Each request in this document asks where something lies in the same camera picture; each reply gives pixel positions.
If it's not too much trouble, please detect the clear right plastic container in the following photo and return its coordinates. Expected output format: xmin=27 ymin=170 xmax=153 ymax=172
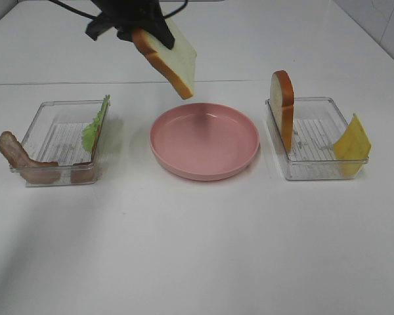
xmin=265 ymin=97 xmax=356 ymax=180

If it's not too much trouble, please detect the yellow cheese slice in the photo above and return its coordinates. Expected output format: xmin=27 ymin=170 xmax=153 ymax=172
xmin=333 ymin=114 xmax=372 ymax=178

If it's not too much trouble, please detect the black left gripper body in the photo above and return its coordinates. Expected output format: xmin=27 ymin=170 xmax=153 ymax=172
xmin=92 ymin=0 xmax=159 ymax=41

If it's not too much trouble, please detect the curved bacon strip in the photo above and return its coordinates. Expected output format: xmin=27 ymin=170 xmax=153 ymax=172
xmin=0 ymin=131 xmax=60 ymax=184

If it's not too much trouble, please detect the green lettuce leaf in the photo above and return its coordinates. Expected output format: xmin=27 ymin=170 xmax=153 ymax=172
xmin=81 ymin=94 xmax=110 ymax=153

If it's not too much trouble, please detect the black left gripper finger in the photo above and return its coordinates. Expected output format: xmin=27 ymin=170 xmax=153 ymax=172
xmin=149 ymin=6 xmax=175 ymax=50
xmin=85 ymin=13 xmax=116 ymax=41

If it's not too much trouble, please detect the clear left plastic container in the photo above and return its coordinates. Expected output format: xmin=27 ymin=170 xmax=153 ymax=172
xmin=9 ymin=99 xmax=110 ymax=186

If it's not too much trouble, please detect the bread slice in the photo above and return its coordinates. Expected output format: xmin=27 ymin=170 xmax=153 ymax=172
xmin=132 ymin=18 xmax=197 ymax=99
xmin=270 ymin=70 xmax=294 ymax=153

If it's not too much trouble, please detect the pink round plate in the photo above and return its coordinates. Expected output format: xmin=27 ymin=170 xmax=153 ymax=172
xmin=150 ymin=103 xmax=260 ymax=181

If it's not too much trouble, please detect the clear plastic container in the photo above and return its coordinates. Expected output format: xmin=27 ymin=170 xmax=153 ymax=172
xmin=9 ymin=99 xmax=110 ymax=186
xmin=265 ymin=97 xmax=356 ymax=180

